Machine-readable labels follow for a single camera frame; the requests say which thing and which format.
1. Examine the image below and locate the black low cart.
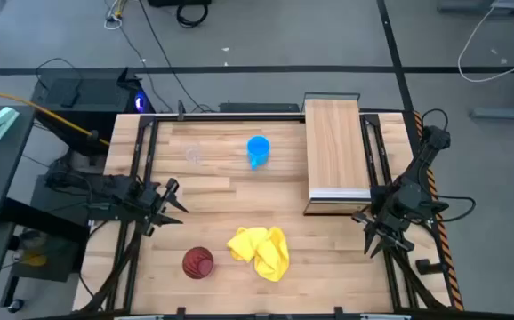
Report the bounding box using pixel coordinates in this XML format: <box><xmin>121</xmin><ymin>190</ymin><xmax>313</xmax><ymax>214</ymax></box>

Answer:
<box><xmin>0</xmin><ymin>172</ymin><xmax>92</xmax><ymax>310</ymax></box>

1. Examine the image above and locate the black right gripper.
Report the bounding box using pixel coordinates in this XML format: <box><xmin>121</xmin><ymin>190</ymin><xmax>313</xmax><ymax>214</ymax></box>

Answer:
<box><xmin>352</xmin><ymin>195</ymin><xmax>418</xmax><ymax>260</ymax></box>

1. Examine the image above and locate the blue plastic mug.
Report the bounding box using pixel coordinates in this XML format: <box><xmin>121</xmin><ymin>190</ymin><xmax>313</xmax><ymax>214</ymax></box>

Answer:
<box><xmin>246</xmin><ymin>135</ymin><xmax>271</xmax><ymax>171</ymax></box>

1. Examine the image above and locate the long black floor cable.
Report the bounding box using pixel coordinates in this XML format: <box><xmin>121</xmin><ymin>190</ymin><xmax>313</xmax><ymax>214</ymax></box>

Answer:
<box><xmin>137</xmin><ymin>0</ymin><xmax>216</xmax><ymax>113</ymax></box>

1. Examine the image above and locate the red ribbed cup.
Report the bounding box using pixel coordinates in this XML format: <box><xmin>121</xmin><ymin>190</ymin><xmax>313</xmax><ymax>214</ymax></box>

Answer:
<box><xmin>181</xmin><ymin>246</ymin><xmax>215</xmax><ymax>281</ymax></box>

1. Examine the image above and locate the coiled black cable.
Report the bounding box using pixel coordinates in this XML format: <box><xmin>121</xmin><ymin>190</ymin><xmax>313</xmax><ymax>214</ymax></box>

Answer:
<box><xmin>175</xmin><ymin>2</ymin><xmax>209</xmax><ymax>29</ymax></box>

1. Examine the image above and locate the yellow cloth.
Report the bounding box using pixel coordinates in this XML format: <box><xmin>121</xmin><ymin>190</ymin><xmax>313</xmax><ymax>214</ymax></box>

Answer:
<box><xmin>226</xmin><ymin>226</ymin><xmax>291</xmax><ymax>283</ymax></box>

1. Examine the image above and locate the white yellow cable bundle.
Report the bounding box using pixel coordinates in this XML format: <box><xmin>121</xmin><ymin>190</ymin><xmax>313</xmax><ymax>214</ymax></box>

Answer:
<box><xmin>103</xmin><ymin>0</ymin><xmax>129</xmax><ymax>31</ymax></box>

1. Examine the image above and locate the black knob clamp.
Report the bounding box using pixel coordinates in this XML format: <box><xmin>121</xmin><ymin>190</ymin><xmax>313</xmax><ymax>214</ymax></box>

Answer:
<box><xmin>415</xmin><ymin>258</ymin><xmax>444</xmax><ymax>276</ymax></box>

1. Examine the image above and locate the white floor cable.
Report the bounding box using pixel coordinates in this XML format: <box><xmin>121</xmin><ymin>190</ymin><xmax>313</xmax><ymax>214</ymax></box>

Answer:
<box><xmin>456</xmin><ymin>0</ymin><xmax>514</xmax><ymax>84</ymax></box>

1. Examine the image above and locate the black floor box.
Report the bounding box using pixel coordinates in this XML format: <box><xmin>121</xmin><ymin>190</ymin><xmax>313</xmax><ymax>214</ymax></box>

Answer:
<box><xmin>148</xmin><ymin>0</ymin><xmax>213</xmax><ymax>7</ymax></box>

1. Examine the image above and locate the black aluminium table frame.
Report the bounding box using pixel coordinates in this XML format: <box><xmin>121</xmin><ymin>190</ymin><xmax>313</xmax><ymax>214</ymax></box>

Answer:
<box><xmin>72</xmin><ymin>113</ymin><xmax>462</xmax><ymax>320</ymax></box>

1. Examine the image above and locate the black power strip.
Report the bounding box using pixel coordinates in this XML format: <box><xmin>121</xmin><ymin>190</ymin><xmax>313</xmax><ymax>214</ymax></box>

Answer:
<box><xmin>219</xmin><ymin>102</ymin><xmax>301</xmax><ymax>114</ymax></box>

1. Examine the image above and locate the black computer tower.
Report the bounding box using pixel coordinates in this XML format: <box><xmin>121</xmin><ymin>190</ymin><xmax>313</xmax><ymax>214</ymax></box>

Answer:
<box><xmin>31</xmin><ymin>66</ymin><xmax>156</xmax><ymax>156</ymax></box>

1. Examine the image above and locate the wooden shelf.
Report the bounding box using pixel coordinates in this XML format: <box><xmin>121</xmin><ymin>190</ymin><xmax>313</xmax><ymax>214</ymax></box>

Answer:
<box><xmin>302</xmin><ymin>92</ymin><xmax>373</xmax><ymax>218</ymax></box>

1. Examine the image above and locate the grey desk foot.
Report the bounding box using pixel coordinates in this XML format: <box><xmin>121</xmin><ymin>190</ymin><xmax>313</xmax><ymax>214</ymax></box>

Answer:
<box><xmin>437</xmin><ymin>0</ymin><xmax>514</xmax><ymax>14</ymax></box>
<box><xmin>470</xmin><ymin>95</ymin><xmax>514</xmax><ymax>121</ymax></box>

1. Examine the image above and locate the orange black hazard tape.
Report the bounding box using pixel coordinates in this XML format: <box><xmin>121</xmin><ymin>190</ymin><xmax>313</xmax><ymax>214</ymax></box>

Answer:
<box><xmin>412</xmin><ymin>110</ymin><xmax>465</xmax><ymax>312</ymax></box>

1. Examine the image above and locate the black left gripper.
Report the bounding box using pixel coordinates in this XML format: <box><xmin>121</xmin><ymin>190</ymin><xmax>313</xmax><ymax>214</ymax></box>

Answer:
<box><xmin>125</xmin><ymin>175</ymin><xmax>189</xmax><ymax>236</ymax></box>

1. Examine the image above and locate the mint green stapler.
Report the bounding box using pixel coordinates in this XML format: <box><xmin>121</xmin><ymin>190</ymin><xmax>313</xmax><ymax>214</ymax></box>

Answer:
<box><xmin>0</xmin><ymin>106</ymin><xmax>20</xmax><ymax>141</ymax></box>

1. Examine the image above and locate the yellow item on cart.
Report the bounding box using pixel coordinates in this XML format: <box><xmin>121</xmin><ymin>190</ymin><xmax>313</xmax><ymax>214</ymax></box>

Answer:
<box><xmin>20</xmin><ymin>251</ymin><xmax>48</xmax><ymax>268</ymax></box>

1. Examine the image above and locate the small black box on tower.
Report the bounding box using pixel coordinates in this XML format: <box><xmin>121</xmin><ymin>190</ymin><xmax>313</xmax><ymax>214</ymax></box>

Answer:
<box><xmin>60</xmin><ymin>91</ymin><xmax>80</xmax><ymax>108</ymax></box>

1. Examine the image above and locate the clear plastic cup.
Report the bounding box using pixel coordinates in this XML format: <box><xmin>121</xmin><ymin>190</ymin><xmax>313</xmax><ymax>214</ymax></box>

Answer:
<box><xmin>184</xmin><ymin>144</ymin><xmax>203</xmax><ymax>164</ymax></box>

